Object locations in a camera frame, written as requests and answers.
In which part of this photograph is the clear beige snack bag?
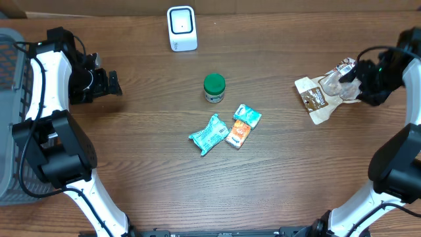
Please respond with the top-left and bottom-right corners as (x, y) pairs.
(295, 58), (361, 124)

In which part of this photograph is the green lid white jar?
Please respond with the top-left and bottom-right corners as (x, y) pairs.
(203, 73), (226, 103)

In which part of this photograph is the teal wet wipes pack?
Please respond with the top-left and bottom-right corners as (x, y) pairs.
(189, 113), (230, 156)

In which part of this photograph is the teal tissue pack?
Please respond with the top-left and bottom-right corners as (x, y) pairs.
(233, 104), (262, 130)

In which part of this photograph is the orange tissue pack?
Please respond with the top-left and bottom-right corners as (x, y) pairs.
(225, 120), (251, 149)

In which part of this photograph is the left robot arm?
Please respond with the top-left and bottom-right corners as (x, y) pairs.
(12, 27), (138, 236)

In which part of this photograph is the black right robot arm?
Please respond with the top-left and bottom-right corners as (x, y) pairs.
(296, 27), (420, 236)

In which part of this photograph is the grey plastic mesh basket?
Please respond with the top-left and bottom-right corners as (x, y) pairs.
(1, 28), (37, 206)

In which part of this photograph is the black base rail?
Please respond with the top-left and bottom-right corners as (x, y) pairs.
(125, 226), (311, 237)

